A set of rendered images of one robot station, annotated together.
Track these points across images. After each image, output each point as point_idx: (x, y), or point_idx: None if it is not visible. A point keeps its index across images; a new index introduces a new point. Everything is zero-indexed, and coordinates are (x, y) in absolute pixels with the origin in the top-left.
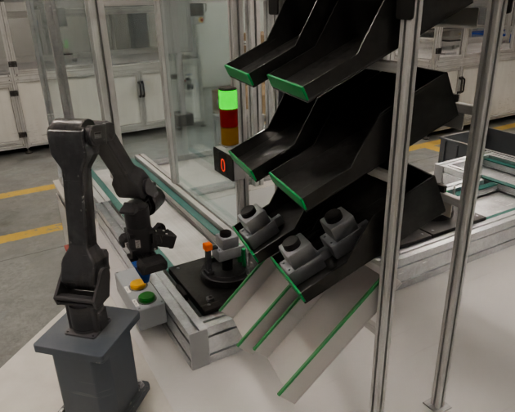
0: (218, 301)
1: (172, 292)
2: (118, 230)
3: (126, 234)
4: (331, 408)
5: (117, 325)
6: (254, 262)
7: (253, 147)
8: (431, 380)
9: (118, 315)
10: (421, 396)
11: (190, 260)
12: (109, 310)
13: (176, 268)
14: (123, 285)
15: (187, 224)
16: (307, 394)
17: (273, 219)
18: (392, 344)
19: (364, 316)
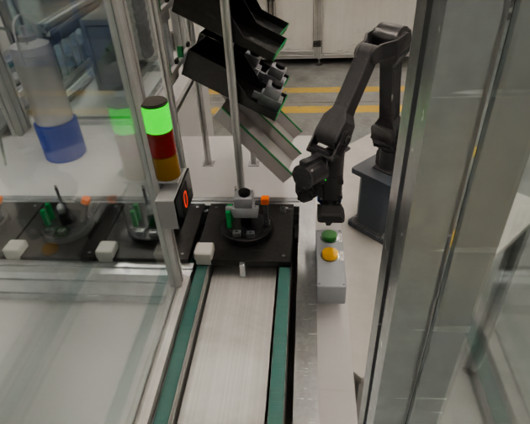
0: (277, 208)
1: (303, 235)
2: (310, 385)
3: (336, 210)
4: (256, 179)
5: (369, 162)
6: (213, 233)
7: (257, 52)
8: (193, 172)
9: (367, 168)
10: (209, 168)
11: (247, 305)
12: (371, 174)
13: (284, 255)
14: (343, 262)
15: (188, 398)
16: (260, 188)
17: (259, 92)
18: None
19: None
